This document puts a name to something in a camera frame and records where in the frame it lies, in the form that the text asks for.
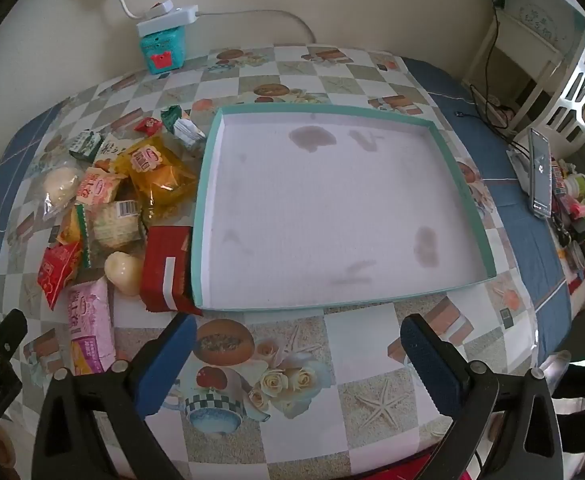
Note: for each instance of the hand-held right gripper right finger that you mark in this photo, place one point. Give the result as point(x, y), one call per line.
point(432, 370)

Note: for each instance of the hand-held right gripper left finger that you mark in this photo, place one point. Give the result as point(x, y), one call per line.
point(167, 365)

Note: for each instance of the dark red snack packet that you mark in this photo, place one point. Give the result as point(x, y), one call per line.
point(162, 265)

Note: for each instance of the cream heart-shaped bun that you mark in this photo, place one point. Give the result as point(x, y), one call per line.
point(122, 272)

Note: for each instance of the bright red snack packet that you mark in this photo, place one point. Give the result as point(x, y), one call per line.
point(57, 275)

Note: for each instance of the clear packet with pale cracker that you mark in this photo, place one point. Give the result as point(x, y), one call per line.
point(117, 227)

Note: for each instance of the yellow packet with green edge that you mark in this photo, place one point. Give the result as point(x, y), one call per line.
point(71, 227)

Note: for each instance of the yellow cake packet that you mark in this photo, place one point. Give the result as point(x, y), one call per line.
point(160, 180)

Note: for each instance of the orange pink snack packet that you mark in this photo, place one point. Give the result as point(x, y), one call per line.
point(97, 187)

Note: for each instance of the shallow teal cardboard tray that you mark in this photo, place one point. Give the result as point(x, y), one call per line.
point(322, 200)

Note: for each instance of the clear packet with round bun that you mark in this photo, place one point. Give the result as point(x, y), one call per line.
point(61, 186)

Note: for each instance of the green white snack packet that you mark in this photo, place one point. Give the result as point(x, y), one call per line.
point(86, 145)

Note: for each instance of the small red candy packet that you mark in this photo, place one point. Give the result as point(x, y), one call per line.
point(147, 126)

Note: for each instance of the dark green snack packet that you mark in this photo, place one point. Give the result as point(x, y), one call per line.
point(172, 117)

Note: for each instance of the pile of small desk clutter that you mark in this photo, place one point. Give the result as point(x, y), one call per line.
point(577, 210)

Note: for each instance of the white phone stand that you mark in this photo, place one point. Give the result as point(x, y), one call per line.
point(519, 170)

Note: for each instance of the smartphone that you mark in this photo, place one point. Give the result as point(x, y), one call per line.
point(539, 175)

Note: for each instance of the checked printed tablecloth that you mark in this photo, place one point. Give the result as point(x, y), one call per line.
point(272, 85)

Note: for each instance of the teal tin box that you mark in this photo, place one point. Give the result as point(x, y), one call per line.
point(163, 50)

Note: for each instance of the white wooden chair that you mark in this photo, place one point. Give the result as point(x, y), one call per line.
point(522, 45)

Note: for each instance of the white power strip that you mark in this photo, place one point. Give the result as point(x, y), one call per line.
point(167, 22)

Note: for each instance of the white plug with red switch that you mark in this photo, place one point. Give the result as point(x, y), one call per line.
point(160, 8)

